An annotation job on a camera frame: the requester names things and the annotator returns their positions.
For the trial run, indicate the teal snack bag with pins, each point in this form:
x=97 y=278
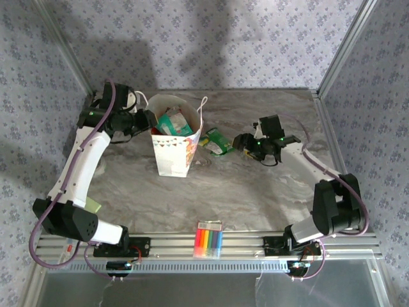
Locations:
x=175 y=123

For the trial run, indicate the white paper gift bag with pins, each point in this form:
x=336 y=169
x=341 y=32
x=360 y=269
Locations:
x=172 y=156

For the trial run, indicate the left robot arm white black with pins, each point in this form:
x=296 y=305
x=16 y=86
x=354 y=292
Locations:
x=83 y=160

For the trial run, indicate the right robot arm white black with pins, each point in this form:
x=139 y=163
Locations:
x=335 y=208

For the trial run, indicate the green snack bag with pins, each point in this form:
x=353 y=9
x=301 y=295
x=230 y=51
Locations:
x=217 y=144

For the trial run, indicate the green sticky note pad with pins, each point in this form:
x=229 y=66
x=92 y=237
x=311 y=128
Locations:
x=94 y=205

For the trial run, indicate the pack of coloured markers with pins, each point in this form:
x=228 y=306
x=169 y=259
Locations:
x=207 y=241

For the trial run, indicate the right controller board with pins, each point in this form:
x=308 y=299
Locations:
x=298 y=267

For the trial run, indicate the controller board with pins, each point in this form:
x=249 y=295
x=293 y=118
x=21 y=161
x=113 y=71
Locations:
x=298 y=267
x=118 y=267

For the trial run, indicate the left controller board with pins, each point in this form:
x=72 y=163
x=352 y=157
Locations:
x=118 y=267

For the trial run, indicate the clear packet with red item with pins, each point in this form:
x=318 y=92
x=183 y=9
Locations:
x=64 y=256

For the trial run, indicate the grey front panel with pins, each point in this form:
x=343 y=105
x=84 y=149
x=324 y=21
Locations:
x=191 y=291

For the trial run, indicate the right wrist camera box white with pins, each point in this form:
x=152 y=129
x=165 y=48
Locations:
x=257 y=128

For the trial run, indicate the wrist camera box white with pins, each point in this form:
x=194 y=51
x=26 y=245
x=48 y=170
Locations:
x=257 y=128
x=134 y=100

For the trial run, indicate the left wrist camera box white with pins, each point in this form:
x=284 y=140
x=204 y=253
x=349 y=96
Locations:
x=134 y=100

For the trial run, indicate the aluminium frame post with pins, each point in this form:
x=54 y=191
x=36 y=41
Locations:
x=66 y=48
x=344 y=48

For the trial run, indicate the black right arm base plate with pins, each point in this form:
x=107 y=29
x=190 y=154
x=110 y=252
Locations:
x=271 y=247

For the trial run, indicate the aluminium mounting rail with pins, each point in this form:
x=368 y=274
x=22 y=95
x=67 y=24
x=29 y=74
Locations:
x=175 y=244

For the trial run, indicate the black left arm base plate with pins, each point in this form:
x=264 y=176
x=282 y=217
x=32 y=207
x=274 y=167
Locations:
x=142 y=247

